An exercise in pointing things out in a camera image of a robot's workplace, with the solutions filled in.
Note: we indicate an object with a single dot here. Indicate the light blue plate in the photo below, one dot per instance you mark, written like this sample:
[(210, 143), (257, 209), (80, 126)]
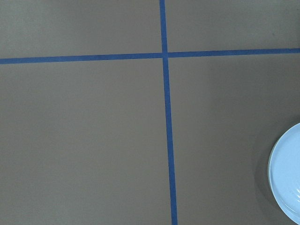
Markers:
[(284, 172)]

